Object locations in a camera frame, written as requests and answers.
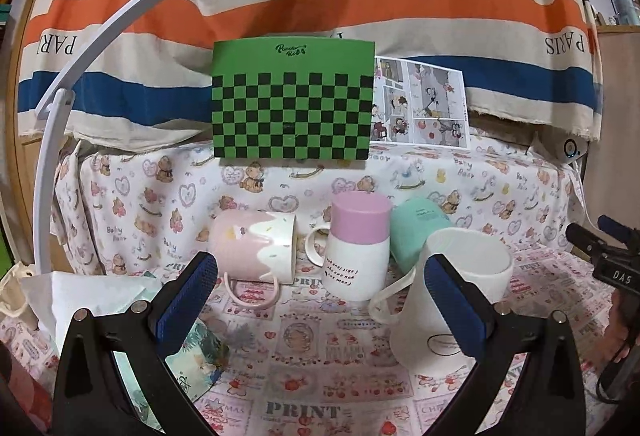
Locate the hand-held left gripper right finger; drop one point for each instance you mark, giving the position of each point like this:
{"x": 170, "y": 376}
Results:
{"x": 460, "y": 311}

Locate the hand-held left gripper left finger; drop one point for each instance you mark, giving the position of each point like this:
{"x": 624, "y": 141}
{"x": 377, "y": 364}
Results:
{"x": 186, "y": 306}

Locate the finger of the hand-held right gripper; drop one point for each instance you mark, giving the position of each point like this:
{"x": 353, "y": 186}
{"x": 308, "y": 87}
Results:
{"x": 620, "y": 227}
{"x": 585, "y": 240}

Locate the mint green cup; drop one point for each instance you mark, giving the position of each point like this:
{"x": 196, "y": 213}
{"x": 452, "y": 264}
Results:
{"x": 415, "y": 236}

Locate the pink and white mug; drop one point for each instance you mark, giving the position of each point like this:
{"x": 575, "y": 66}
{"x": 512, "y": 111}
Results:
{"x": 240, "y": 241}

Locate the wooden cabinet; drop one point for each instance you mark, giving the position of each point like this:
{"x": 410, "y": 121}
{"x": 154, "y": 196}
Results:
{"x": 617, "y": 116}

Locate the white paper sheet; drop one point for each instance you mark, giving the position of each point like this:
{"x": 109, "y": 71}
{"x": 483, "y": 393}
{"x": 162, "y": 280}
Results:
{"x": 75, "y": 291}

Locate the bear print cloth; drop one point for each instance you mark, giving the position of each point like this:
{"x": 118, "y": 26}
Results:
{"x": 150, "y": 196}

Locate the lilac and white mug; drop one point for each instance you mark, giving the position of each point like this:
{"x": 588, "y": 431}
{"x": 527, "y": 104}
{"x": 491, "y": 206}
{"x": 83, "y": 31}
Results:
{"x": 355, "y": 261}

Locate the pink printed tablecloth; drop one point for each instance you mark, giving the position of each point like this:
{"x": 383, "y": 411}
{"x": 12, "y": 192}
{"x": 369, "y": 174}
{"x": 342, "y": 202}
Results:
{"x": 310, "y": 356}

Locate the white curved lamp stand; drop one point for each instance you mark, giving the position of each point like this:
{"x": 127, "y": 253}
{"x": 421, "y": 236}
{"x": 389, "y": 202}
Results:
{"x": 45, "y": 176}

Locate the comic print sheet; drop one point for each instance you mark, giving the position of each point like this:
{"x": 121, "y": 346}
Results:
{"x": 430, "y": 101}

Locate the green checkered box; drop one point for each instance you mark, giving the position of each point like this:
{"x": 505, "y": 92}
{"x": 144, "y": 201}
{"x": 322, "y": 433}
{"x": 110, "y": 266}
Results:
{"x": 292, "y": 116}

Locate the striped cloth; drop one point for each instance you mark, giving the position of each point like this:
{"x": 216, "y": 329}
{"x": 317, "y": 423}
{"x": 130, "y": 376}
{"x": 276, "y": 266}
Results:
{"x": 320, "y": 6}

